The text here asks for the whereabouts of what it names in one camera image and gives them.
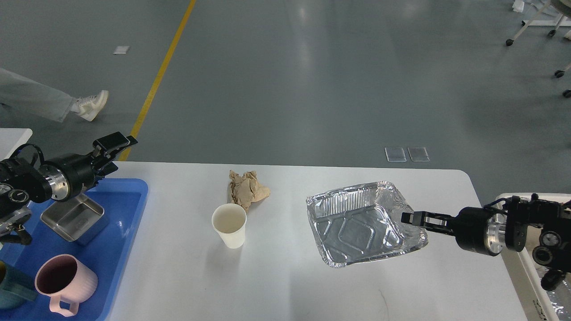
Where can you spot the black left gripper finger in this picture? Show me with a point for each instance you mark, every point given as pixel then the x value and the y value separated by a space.
pixel 106 148
pixel 101 168

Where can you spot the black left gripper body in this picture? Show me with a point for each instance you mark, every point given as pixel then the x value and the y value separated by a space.
pixel 69 175

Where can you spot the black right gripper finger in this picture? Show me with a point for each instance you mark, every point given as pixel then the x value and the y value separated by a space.
pixel 439 227
pixel 426 219

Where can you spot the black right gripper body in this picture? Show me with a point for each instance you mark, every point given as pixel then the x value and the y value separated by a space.
pixel 480 231

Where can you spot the stainless steel rectangular tray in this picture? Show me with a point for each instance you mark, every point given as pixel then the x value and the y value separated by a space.
pixel 78 220

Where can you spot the aluminium foil tray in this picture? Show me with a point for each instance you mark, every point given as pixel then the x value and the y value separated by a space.
pixel 362 223

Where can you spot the pink plastic mug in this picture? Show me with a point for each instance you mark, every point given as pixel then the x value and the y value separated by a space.
pixel 67 282

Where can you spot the white paper cup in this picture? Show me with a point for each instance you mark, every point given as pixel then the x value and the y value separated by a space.
pixel 229 221

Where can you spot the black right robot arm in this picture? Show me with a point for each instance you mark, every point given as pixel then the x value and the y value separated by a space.
pixel 553 218

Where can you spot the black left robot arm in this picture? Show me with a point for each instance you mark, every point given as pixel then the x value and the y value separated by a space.
pixel 26 176

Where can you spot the blue plastic tray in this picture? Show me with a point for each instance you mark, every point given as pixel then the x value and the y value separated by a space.
pixel 123 200

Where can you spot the white bin right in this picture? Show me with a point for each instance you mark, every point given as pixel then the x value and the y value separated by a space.
pixel 526 276

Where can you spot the person in white clothes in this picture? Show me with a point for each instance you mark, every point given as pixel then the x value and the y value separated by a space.
pixel 30 96

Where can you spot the teal mug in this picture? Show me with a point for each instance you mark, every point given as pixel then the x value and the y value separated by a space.
pixel 16 287

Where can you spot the crumpled brown paper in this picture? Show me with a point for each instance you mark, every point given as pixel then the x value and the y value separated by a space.
pixel 246 189

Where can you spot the white wheeled cart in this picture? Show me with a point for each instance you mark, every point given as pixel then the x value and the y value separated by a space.
pixel 562 18

